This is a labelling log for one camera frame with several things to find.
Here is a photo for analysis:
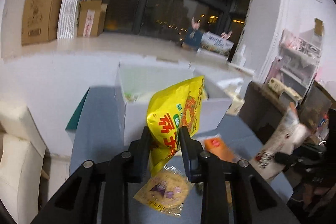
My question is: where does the beige grey snack bag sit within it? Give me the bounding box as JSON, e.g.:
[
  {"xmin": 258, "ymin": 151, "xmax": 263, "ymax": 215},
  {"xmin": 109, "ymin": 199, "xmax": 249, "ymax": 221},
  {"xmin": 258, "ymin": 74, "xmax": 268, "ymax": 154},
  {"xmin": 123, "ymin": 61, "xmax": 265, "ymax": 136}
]
[{"xmin": 249, "ymin": 102, "xmax": 311, "ymax": 182}]

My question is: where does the orange snack bag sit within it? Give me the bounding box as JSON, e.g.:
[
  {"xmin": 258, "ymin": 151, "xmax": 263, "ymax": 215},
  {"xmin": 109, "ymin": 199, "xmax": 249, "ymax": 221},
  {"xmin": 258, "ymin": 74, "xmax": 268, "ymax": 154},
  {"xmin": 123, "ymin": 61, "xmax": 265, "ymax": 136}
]
[{"xmin": 204, "ymin": 137, "xmax": 236, "ymax": 163}]

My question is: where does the yellow noodle snack bag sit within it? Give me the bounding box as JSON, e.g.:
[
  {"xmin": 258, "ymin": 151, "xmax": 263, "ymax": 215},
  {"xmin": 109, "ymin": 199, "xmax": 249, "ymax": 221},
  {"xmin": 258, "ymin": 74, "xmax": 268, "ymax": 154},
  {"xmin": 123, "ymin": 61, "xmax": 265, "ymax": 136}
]
[{"xmin": 146, "ymin": 76, "xmax": 205, "ymax": 176}]

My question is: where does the cream sofa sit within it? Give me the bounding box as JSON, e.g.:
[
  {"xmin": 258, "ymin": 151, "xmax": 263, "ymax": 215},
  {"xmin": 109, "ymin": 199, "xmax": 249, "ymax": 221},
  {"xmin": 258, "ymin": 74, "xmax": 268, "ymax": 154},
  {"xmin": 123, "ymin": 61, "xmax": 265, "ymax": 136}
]
[{"xmin": 1, "ymin": 102, "xmax": 46, "ymax": 223}]

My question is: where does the round cracker pack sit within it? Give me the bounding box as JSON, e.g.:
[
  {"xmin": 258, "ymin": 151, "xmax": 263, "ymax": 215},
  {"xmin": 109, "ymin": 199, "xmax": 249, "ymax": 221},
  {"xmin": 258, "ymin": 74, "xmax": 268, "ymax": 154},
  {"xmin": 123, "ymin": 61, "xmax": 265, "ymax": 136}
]
[{"xmin": 134, "ymin": 165, "xmax": 193, "ymax": 217}]

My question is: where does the cream tissue pack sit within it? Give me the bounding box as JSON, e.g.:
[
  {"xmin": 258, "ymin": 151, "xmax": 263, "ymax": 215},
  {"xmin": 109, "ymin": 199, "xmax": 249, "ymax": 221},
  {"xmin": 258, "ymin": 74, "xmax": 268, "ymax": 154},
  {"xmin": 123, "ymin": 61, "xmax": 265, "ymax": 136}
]
[{"xmin": 224, "ymin": 79, "xmax": 245, "ymax": 116}]

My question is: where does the clear drawer organizer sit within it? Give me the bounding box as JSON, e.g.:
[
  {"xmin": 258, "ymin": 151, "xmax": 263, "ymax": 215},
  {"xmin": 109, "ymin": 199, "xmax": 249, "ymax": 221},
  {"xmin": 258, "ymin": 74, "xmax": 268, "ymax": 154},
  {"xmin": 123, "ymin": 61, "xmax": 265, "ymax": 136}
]
[{"xmin": 279, "ymin": 29, "xmax": 323, "ymax": 97}]

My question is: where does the white storage box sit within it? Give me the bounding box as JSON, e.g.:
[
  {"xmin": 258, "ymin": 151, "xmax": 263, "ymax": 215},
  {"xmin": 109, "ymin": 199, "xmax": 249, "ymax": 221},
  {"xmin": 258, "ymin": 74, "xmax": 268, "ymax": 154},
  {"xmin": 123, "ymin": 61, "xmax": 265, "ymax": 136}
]
[{"xmin": 116, "ymin": 62, "xmax": 232, "ymax": 145}]

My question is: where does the printed landscape carton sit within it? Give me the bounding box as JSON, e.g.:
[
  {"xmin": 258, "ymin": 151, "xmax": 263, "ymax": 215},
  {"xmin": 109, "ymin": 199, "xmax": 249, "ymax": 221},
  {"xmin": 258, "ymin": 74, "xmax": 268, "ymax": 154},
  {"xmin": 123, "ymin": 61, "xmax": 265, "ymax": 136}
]
[{"xmin": 180, "ymin": 27, "xmax": 234, "ymax": 57}]

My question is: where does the small cardboard box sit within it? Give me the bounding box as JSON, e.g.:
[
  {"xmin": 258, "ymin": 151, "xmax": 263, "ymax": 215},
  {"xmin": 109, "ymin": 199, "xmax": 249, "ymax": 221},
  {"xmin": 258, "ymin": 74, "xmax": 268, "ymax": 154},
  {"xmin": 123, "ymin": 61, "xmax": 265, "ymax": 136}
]
[{"xmin": 77, "ymin": 0, "xmax": 108, "ymax": 38}]

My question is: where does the large cardboard box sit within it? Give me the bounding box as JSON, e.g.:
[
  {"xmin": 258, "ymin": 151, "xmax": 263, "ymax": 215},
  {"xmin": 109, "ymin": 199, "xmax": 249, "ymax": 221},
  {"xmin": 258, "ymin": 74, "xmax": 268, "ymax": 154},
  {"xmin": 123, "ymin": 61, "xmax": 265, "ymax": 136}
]
[{"xmin": 21, "ymin": 0, "xmax": 62, "ymax": 46}]

